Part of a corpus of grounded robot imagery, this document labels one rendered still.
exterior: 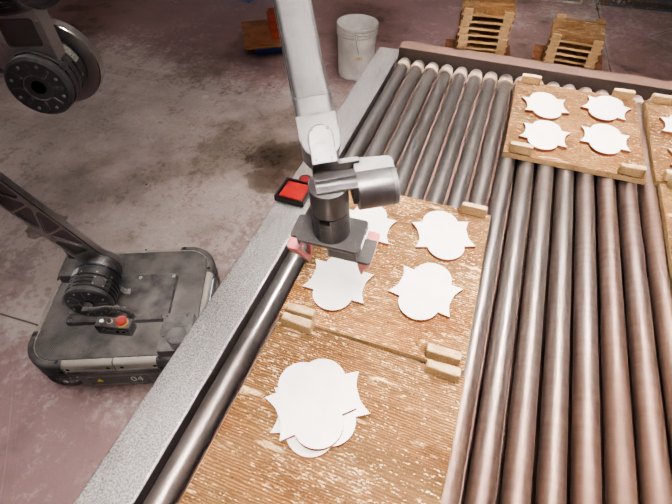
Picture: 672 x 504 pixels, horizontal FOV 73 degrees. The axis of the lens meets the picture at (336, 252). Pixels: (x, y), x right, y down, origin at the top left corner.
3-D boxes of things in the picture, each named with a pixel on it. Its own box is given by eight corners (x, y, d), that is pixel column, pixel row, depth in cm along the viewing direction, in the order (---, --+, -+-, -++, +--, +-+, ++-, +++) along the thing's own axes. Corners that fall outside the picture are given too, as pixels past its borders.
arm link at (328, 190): (304, 167, 64) (309, 196, 61) (352, 160, 64) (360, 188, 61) (309, 200, 69) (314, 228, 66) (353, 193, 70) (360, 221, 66)
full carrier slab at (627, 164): (501, 156, 121) (505, 142, 118) (515, 84, 147) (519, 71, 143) (644, 185, 113) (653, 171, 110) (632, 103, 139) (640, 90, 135)
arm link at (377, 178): (307, 146, 70) (305, 126, 62) (379, 135, 71) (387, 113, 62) (320, 221, 69) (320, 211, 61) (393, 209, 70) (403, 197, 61)
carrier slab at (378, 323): (279, 319, 87) (278, 314, 86) (346, 187, 113) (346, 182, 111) (462, 374, 79) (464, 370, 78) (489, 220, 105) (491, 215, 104)
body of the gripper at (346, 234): (310, 215, 76) (305, 184, 70) (369, 228, 74) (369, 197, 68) (296, 245, 72) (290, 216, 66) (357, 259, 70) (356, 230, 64)
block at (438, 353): (423, 357, 80) (425, 349, 78) (425, 348, 81) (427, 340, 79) (457, 368, 78) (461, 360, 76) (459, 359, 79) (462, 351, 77)
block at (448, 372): (422, 373, 78) (425, 365, 76) (425, 364, 79) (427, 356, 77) (457, 384, 76) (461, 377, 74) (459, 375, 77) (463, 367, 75)
